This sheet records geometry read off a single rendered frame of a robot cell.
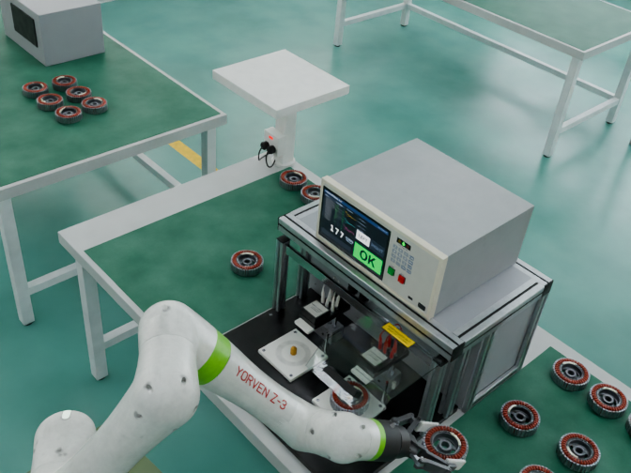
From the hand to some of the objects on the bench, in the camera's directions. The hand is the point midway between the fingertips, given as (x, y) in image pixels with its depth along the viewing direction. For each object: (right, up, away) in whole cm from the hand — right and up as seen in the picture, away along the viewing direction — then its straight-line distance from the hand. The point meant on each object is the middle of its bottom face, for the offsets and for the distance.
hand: (443, 445), depth 186 cm
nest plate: (-38, +15, +42) cm, 59 cm away
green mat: (-56, +48, +86) cm, 113 cm away
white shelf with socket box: (-48, +74, +120) cm, 149 cm away
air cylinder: (-28, +21, +51) cm, 61 cm away
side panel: (+21, +6, +42) cm, 47 cm away
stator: (-55, +41, +76) cm, 102 cm away
